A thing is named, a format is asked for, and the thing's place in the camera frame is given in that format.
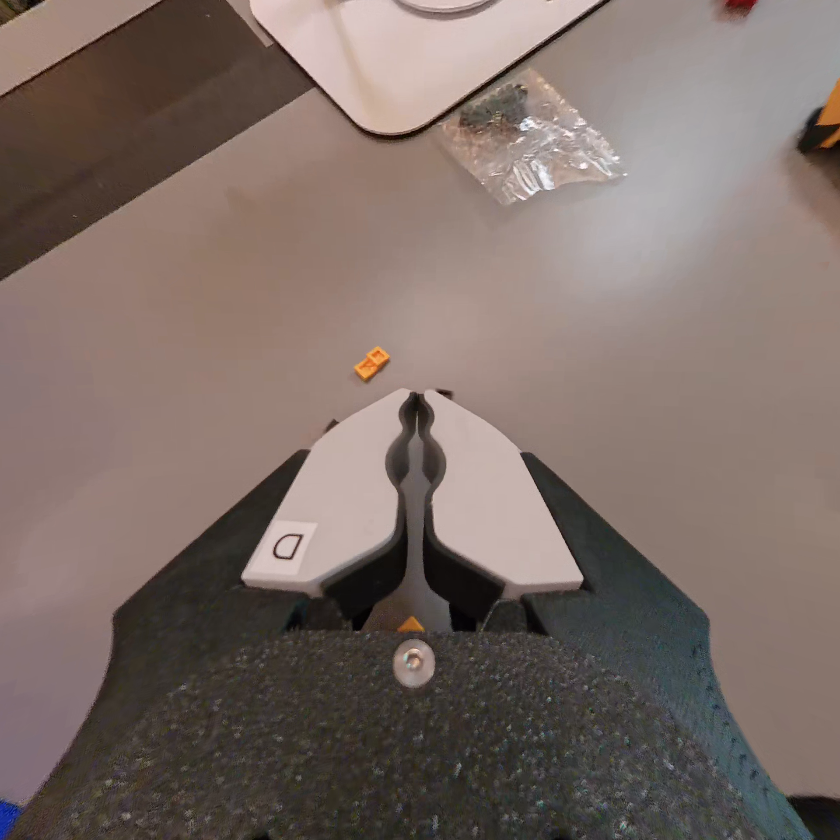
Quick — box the clear plastic bag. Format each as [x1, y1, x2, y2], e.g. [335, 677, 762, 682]
[440, 69, 628, 206]

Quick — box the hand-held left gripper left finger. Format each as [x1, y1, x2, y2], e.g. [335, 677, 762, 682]
[240, 387, 418, 630]

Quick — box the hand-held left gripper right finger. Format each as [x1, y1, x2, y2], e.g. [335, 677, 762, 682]
[422, 388, 585, 630]

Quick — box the yellow lego car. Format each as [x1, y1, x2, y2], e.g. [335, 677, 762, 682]
[797, 85, 840, 156]

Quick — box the white book stand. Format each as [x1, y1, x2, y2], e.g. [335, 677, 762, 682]
[249, 0, 611, 137]

